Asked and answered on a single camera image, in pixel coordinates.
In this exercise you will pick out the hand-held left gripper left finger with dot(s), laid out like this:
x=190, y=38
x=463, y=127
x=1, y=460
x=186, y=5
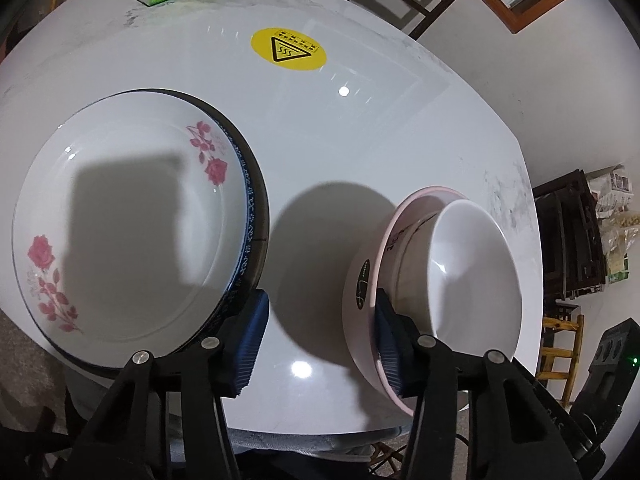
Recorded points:
x=247, y=345

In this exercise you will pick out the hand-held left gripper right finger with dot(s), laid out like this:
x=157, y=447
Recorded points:
x=392, y=355

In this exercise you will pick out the large pink bowl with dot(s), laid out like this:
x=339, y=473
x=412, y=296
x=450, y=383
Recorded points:
x=360, y=310

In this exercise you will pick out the white ribbed bowl pink base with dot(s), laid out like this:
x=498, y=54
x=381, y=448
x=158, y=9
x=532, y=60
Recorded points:
x=475, y=280

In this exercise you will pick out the large blue floral plate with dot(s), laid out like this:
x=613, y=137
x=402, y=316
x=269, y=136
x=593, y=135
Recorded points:
x=257, y=195

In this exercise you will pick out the white plate pink flowers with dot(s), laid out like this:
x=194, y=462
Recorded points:
x=125, y=235

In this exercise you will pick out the bamboo stool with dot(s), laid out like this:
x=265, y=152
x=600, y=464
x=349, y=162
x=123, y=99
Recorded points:
x=570, y=325

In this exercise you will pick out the pile of plastic packets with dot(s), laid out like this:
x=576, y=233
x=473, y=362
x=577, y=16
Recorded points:
x=617, y=240

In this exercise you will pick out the yellow warning sticker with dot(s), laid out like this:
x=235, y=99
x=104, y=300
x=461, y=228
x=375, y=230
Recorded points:
x=260, y=45

